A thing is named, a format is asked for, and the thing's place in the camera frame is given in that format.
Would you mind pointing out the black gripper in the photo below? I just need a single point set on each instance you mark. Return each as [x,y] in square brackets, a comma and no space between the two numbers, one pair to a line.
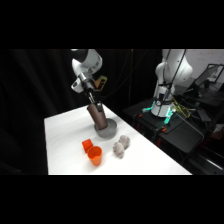
[88,86]

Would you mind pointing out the brown plastic cup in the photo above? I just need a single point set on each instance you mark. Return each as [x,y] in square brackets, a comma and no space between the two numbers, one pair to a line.
[98,118]

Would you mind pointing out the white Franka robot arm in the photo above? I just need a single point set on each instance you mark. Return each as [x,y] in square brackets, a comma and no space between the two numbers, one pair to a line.
[175,68]

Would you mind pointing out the grey bowl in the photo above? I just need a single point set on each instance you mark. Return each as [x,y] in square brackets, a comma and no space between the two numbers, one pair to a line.
[110,131]

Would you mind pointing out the orange plastic cup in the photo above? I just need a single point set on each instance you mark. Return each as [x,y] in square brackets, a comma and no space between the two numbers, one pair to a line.
[95,155]

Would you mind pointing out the orange block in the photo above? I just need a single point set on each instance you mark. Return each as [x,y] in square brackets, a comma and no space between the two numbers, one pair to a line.
[87,145]

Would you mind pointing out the orange stand clamp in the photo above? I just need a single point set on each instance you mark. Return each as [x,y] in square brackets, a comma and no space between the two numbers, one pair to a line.
[163,129]
[140,115]

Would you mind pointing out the grey plush toy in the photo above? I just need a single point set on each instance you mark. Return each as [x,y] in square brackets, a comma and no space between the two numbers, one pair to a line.
[120,146]

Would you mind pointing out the black curtain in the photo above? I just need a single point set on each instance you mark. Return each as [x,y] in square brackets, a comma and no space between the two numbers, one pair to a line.
[40,100]

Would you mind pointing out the black robot stand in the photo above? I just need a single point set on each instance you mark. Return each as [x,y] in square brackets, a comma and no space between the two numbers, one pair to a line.
[180,133]

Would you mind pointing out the black laptop screen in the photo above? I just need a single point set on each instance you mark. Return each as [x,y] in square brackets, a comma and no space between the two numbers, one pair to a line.
[210,76]

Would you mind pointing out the brass camera mount bracket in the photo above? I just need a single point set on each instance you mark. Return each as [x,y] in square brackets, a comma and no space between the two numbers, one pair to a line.
[100,82]

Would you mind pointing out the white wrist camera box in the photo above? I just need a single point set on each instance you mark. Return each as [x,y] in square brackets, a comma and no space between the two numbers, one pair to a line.
[77,85]

